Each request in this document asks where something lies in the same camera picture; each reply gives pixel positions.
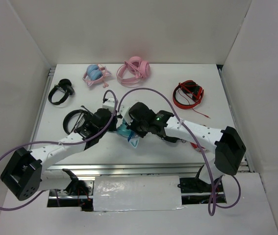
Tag teal cat ear headphones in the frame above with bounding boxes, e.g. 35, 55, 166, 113
117, 120, 139, 148

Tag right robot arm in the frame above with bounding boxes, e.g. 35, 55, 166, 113
124, 102, 246, 192

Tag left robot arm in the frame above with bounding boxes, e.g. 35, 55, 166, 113
0, 108, 117, 201

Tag black headphones back left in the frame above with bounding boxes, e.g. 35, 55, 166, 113
48, 78, 75, 106

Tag pink blue cat headphones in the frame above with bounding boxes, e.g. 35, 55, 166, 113
82, 64, 112, 88

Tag red black headphones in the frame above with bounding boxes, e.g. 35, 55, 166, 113
172, 80, 210, 118

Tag red white headphones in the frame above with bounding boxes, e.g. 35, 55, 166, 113
190, 142, 201, 152

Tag black headset with microphone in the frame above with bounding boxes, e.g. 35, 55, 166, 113
63, 105, 93, 135

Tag pink gaming headset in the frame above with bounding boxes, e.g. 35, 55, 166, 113
116, 56, 151, 87

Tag white foil-covered panel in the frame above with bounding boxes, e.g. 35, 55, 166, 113
93, 176, 182, 212

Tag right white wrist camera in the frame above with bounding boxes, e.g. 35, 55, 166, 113
118, 105, 133, 125

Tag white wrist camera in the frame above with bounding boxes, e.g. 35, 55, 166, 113
102, 97, 118, 113
118, 105, 133, 125

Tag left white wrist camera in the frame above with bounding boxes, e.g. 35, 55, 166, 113
102, 97, 118, 113

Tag black headphones with blue cable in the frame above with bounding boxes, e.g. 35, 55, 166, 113
161, 136, 186, 143

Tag aluminium rail frame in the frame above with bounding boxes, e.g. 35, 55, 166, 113
35, 64, 234, 176

